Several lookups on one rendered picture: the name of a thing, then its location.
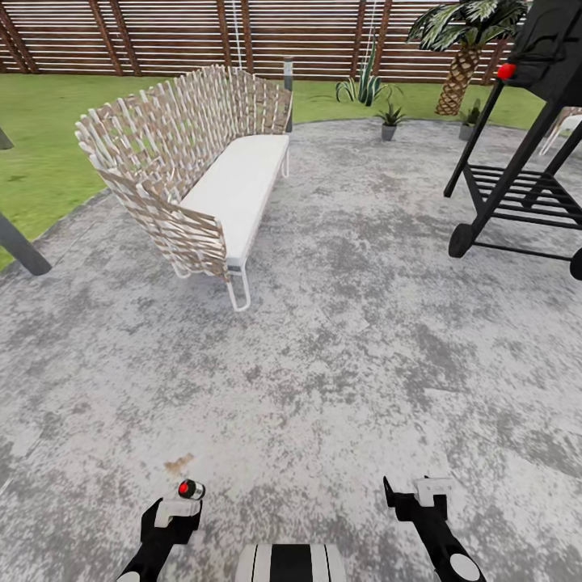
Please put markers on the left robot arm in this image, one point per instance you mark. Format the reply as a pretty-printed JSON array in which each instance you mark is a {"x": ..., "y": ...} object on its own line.
[{"x": 166, "y": 523}]

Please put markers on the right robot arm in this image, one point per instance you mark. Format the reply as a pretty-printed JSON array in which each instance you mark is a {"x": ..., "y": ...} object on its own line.
[{"x": 428, "y": 511}]

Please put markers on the robot trunk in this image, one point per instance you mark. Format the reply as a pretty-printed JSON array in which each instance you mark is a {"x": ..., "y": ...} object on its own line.
[{"x": 291, "y": 563}]

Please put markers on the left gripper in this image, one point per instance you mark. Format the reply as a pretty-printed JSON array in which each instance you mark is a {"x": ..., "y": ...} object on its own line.
[{"x": 178, "y": 531}]

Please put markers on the insectifuge atomizer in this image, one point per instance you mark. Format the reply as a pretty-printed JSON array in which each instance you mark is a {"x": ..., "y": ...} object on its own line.
[{"x": 193, "y": 489}]

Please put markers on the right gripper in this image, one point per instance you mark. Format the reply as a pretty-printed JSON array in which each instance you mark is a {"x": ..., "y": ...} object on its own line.
[{"x": 407, "y": 508}]

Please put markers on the charcoal grill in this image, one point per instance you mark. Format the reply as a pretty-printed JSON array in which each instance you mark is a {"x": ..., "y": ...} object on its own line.
[{"x": 546, "y": 59}]

